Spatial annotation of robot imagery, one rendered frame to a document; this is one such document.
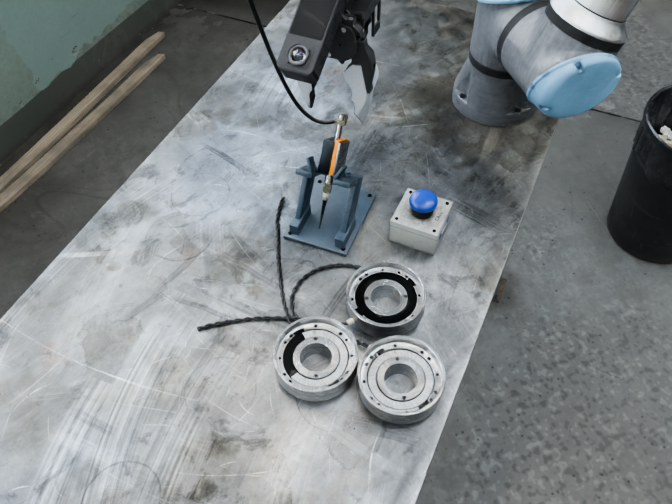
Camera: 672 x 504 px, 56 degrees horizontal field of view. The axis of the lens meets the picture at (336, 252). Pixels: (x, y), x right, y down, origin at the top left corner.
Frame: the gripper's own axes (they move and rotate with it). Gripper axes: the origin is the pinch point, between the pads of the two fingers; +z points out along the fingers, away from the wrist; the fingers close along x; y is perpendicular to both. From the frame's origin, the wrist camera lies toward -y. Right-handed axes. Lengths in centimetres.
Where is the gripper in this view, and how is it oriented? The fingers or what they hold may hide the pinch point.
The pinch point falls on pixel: (333, 110)
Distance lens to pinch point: 84.6
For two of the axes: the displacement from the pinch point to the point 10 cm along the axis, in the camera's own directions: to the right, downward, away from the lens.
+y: 3.9, -7.3, 5.6
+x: -9.2, -2.9, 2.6
